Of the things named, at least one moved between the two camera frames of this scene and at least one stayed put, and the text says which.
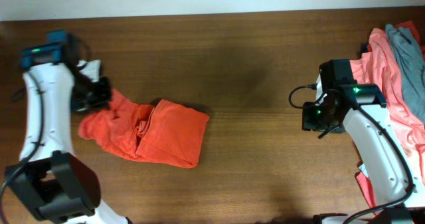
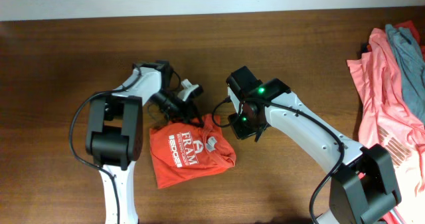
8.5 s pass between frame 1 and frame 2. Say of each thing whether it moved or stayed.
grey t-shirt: stayed
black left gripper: moved
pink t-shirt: stayed
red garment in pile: stayed
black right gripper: moved
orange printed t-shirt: moved
